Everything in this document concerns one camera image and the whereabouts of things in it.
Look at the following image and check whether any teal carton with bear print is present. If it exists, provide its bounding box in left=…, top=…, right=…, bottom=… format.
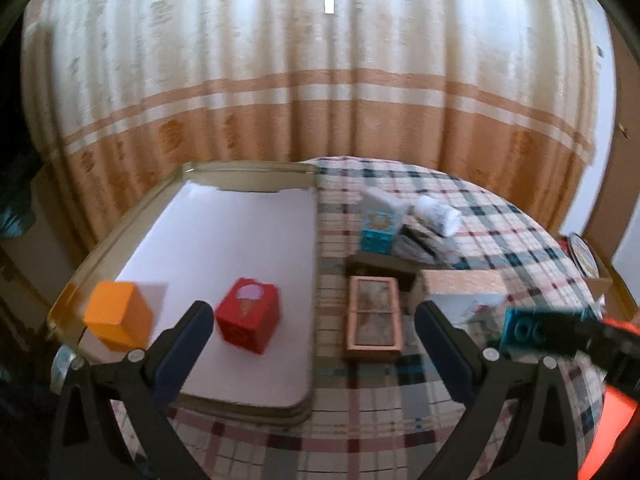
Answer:
left=360, top=187, right=407, bottom=256

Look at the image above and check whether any white pill bottle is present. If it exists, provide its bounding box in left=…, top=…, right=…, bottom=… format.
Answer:
left=414, top=195, right=463, bottom=237

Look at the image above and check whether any red cube with ice-cream print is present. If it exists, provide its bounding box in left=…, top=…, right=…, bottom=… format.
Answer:
left=215, top=277, right=280, bottom=356

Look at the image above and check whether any dark grey flat object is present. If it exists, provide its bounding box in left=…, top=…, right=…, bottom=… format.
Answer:
left=397, top=225, right=453, bottom=267

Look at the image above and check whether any teal toy block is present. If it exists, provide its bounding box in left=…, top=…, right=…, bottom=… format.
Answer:
left=500, top=307, right=557, bottom=357

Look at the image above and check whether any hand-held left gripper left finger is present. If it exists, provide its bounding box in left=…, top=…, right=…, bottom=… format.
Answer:
left=50, top=301, right=216, bottom=480

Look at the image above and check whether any gold metal tray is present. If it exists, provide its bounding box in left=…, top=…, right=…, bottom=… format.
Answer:
left=47, top=161, right=321, bottom=428

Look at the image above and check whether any dark brown box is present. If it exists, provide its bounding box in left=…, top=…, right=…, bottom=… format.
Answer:
left=347, top=254, right=418, bottom=287

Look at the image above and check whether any beige and white box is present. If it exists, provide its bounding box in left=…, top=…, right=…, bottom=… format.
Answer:
left=420, top=270, right=508, bottom=333

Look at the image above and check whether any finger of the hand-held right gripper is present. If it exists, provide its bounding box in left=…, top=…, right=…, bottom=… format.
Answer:
left=537, top=310, right=640, bottom=402

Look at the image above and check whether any orange block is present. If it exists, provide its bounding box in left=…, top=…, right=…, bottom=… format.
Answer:
left=84, top=281, right=153, bottom=352

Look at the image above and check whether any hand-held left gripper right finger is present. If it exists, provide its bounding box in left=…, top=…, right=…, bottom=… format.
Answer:
left=415, top=301, right=585, bottom=480

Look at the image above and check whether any cream and orange curtain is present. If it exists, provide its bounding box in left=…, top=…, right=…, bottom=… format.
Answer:
left=20, top=0, right=617, bottom=241

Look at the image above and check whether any pink framed box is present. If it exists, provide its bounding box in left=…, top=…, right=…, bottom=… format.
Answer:
left=344, top=275, right=403, bottom=361

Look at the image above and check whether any white paper sheet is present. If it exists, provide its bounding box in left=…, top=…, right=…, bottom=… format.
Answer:
left=80, top=182, right=317, bottom=411

